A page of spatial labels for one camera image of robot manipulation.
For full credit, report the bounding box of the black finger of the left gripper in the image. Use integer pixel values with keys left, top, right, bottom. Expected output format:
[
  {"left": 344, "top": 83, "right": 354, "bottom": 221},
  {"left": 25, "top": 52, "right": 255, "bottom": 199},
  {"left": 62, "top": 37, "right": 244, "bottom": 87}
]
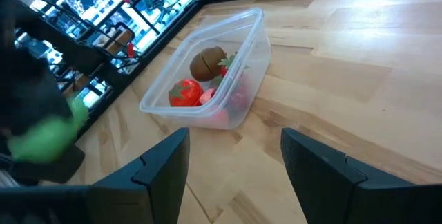
[
  {"left": 10, "top": 147, "right": 86, "bottom": 185},
  {"left": 30, "top": 77, "right": 74, "bottom": 129}
]

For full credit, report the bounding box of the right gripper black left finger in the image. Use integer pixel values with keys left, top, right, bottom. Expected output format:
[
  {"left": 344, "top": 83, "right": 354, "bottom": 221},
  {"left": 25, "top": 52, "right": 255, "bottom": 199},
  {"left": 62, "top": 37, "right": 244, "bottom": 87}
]
[{"left": 0, "top": 127, "right": 191, "bottom": 224}]

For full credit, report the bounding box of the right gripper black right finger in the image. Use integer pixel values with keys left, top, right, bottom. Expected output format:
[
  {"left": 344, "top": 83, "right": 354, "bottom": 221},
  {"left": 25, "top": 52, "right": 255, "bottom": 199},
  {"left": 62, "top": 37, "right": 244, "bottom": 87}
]
[{"left": 280, "top": 128, "right": 442, "bottom": 224}]

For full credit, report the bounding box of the large green toy pepper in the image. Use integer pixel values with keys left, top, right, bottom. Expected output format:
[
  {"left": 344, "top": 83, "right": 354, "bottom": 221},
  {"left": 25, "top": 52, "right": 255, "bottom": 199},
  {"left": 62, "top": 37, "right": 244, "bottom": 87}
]
[{"left": 6, "top": 96, "right": 90, "bottom": 165}]

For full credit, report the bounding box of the red toy tomato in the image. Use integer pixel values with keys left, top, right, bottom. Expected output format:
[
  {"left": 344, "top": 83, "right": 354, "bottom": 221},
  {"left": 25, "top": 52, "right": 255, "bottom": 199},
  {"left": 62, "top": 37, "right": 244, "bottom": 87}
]
[{"left": 168, "top": 79, "right": 204, "bottom": 108}]

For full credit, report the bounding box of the brown toy kiwi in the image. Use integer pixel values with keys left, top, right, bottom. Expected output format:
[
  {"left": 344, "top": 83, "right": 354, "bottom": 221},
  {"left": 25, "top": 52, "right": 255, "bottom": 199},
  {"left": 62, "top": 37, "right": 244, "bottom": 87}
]
[{"left": 189, "top": 46, "right": 228, "bottom": 82}]

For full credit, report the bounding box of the clear plastic tupperware container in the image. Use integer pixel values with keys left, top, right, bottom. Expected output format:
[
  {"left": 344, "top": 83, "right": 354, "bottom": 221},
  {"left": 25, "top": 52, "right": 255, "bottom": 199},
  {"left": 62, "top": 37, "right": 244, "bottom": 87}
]
[{"left": 139, "top": 7, "right": 272, "bottom": 131}]

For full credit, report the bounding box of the black office chair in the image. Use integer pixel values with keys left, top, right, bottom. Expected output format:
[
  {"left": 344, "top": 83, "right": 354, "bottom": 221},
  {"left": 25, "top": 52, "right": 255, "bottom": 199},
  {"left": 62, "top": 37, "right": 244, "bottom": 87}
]
[{"left": 146, "top": 0, "right": 179, "bottom": 23}]

